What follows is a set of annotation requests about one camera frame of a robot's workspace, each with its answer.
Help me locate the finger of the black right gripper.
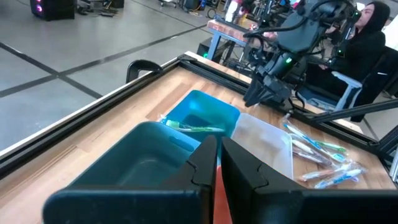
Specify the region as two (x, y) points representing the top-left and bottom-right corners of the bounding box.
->
(263, 82), (293, 105)
(243, 75), (266, 108)

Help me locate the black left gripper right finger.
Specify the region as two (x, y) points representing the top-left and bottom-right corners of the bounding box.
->
(220, 136), (398, 224)

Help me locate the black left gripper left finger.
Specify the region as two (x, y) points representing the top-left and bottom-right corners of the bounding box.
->
(42, 134), (218, 224)

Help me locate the green white toothbrush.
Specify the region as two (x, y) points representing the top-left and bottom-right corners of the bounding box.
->
(164, 119), (227, 134)
(313, 140), (348, 154)

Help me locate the orange plastic bin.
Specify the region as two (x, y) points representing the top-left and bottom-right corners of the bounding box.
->
(213, 166), (233, 224)

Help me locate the blue green wrapped toothbrush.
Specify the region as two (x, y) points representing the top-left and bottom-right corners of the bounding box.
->
(282, 123), (348, 164)

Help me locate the teal plastic bin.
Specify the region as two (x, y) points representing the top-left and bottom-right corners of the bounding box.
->
(159, 89), (243, 147)

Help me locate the clear plastic bin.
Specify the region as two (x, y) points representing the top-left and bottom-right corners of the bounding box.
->
(229, 111), (295, 181)

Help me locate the dark green plastic bin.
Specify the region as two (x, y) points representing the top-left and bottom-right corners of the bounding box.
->
(68, 120), (202, 191)

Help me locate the wooden workbench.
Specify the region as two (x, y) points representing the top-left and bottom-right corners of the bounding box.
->
(206, 18), (280, 60)

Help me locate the black computer tower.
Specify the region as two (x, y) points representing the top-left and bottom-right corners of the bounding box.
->
(196, 37), (215, 59)

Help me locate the person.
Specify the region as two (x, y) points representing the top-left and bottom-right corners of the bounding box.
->
(306, 1), (393, 123)

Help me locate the blue white wrapped toothbrush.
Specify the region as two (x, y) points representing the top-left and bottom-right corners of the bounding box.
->
(313, 167), (368, 190)

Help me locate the black office chair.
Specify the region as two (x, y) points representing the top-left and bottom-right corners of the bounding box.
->
(330, 45), (398, 123)

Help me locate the silver aluminium bar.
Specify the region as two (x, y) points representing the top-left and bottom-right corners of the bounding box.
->
(388, 145), (398, 184)

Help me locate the computer tower with pink lights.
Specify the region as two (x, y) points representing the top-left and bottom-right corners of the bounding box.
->
(29, 0), (76, 22)

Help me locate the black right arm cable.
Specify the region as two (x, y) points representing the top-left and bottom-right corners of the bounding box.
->
(243, 18), (315, 40)

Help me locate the black diagonal frame strut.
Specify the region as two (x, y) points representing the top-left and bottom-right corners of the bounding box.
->
(310, 98), (398, 164)

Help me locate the black arched handle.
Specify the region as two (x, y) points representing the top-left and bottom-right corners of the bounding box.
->
(125, 58), (165, 84)

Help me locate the black aluminium table frame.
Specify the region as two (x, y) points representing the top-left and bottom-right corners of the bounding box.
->
(0, 50), (398, 181)

